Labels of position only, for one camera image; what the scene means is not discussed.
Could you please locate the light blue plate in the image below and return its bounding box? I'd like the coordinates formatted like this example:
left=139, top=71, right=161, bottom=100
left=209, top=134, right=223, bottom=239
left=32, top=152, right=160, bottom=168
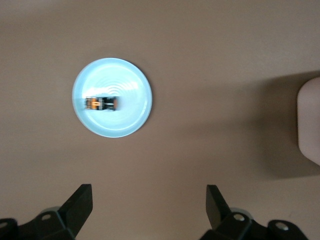
left=71, top=57, right=154, bottom=139

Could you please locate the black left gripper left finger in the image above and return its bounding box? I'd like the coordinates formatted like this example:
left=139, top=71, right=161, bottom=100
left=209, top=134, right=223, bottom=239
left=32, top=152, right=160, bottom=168
left=0, top=184, right=94, bottom=240

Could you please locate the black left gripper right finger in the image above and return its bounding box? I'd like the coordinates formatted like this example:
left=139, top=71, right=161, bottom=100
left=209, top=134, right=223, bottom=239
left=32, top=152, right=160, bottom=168
left=199, top=184, right=307, bottom=240

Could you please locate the white lidded storage box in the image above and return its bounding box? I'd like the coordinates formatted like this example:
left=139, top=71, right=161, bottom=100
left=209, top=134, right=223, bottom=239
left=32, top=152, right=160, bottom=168
left=296, top=76, right=320, bottom=167

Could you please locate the brown table mat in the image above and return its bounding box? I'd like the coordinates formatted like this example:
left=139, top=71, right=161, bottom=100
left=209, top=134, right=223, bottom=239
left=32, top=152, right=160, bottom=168
left=0, top=0, right=320, bottom=240

